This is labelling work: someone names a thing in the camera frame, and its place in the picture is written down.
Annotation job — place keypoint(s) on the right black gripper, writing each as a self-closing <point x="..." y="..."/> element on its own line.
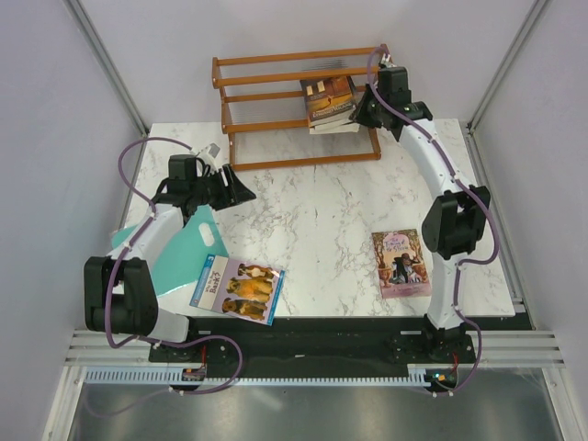
<point x="359" y="114"/>

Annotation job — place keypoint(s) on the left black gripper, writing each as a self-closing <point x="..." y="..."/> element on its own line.
<point x="233" y="195"/>

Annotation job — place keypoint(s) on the A Tale of Two Cities book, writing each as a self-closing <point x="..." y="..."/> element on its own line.
<point x="333" y="123"/>

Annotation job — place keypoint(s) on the Jane Eyre blue book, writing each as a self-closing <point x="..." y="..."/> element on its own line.
<point x="346" y="128"/>

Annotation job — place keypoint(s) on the Kate DiCamillo dark book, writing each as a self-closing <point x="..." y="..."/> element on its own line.
<point x="328" y="99"/>

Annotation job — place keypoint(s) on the Why Do Dogs Bark book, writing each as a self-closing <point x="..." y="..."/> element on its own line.
<point x="238" y="289"/>

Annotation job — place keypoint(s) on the Taming of the Shrew book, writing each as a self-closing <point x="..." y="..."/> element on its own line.
<point x="401" y="268"/>

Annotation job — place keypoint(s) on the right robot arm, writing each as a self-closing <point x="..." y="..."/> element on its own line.
<point x="456" y="221"/>

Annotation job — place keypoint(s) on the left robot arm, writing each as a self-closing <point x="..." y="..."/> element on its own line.
<point x="119" y="294"/>

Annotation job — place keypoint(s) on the wooden three-tier shelf rack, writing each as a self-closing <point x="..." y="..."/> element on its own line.
<point x="262" y="93"/>

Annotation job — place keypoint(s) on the teal plastic file folder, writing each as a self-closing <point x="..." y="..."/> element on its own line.
<point x="164" y="252"/>

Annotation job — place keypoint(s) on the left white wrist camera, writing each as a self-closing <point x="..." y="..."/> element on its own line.
<point x="209" y="155"/>

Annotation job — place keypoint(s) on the light blue cable duct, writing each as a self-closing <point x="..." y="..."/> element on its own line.
<point x="186" y="377"/>

